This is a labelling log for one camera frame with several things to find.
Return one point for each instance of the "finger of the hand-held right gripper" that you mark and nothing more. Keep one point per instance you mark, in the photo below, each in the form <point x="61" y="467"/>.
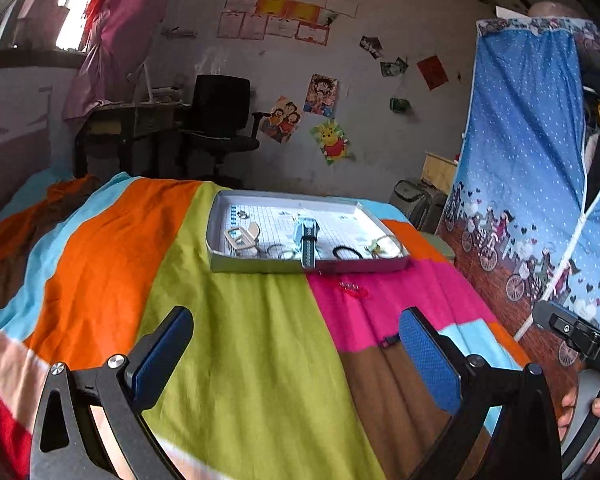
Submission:
<point x="555" y="325"/>

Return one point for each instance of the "black office chair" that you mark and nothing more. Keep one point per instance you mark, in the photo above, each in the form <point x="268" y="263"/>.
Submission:
<point x="220" y="105"/>

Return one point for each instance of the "small green wall holder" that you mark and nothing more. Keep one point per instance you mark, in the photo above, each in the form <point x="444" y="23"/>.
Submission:
<point x="400" y="104"/>

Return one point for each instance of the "shallow white cardboard box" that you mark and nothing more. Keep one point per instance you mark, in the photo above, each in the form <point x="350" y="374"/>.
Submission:
<point x="260" y="265"/>

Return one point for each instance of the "colourful striped blanket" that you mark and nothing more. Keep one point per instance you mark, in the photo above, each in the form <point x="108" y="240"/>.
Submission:
<point x="230" y="360"/>

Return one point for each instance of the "anime character wall poster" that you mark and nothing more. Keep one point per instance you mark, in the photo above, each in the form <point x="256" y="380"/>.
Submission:
<point x="321" y="95"/>

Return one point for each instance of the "large silver hoop earring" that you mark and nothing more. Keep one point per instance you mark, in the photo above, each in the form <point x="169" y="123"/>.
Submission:
<point x="290" y="250"/>
<point x="267" y="251"/>

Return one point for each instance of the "row of wall certificates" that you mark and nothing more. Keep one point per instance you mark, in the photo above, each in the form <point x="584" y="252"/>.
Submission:
<point x="280" y="15"/>

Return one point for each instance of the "yellow bear wall poster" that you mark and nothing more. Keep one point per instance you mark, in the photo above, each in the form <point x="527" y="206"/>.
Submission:
<point x="332" y="141"/>

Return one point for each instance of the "white square wristwatch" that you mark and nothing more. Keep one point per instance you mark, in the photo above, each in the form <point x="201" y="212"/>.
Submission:
<point x="240" y="240"/>

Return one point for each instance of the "dark wooden desk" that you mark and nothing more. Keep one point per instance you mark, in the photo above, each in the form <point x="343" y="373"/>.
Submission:
<point x="130" y="125"/>

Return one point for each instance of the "blue printed fabric wardrobe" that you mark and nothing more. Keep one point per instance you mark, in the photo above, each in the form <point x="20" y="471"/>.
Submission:
<point x="525" y="135"/>

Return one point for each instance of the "dark suitcase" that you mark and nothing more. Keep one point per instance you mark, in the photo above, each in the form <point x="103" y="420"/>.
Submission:
<point x="417" y="205"/>

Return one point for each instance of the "small wall photo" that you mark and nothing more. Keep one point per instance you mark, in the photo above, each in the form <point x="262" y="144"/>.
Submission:
<point x="371" y="47"/>
<point x="394" y="67"/>

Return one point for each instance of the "pink curtain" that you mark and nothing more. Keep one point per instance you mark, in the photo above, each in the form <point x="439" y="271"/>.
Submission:
<point x="120" y="35"/>

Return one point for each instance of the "cartoon family wall poster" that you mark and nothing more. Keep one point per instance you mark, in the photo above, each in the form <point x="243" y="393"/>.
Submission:
<point x="280" y="120"/>

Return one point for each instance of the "red paper on wall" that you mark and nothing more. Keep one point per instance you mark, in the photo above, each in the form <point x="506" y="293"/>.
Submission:
<point x="432" y="72"/>

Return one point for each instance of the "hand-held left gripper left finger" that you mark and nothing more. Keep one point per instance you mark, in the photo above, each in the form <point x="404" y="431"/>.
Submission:
<point x="165" y="355"/>

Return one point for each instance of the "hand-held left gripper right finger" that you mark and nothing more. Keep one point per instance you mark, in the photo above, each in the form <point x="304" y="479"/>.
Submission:
<point x="430" y="360"/>

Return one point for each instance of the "light blue wristwatch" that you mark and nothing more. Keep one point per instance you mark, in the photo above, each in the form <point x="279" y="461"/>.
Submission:
<point x="307" y="235"/>

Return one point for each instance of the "light wooden crate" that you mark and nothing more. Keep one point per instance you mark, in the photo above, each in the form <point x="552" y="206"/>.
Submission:
<point x="440" y="170"/>

